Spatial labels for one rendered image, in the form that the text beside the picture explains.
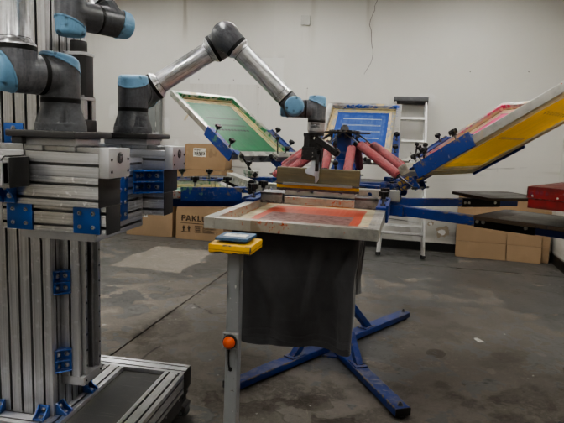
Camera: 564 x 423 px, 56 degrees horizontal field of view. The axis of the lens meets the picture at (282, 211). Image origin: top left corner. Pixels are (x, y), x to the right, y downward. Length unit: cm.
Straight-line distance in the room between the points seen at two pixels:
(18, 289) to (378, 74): 508
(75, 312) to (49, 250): 25
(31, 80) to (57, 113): 12
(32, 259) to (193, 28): 531
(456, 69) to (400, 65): 62
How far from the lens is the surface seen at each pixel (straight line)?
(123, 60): 741
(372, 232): 171
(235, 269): 161
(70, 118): 175
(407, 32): 652
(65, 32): 151
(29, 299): 212
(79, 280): 207
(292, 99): 212
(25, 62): 170
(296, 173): 230
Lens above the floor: 127
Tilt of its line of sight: 8 degrees down
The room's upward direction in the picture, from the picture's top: 2 degrees clockwise
